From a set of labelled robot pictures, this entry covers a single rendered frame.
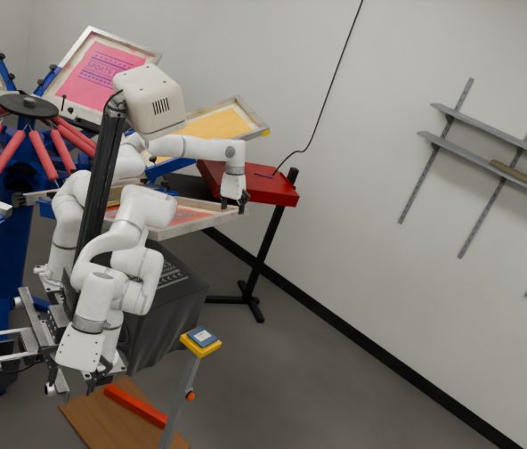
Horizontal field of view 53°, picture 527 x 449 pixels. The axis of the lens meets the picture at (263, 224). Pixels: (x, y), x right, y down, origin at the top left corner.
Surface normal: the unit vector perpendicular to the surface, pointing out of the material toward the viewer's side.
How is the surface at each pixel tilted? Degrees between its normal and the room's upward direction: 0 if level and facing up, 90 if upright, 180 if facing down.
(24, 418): 0
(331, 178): 90
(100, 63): 32
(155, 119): 90
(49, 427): 0
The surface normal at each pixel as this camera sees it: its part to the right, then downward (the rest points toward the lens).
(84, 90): 0.19, -0.50
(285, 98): -0.59, 0.18
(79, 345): 0.05, 0.11
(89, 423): 0.32, -0.85
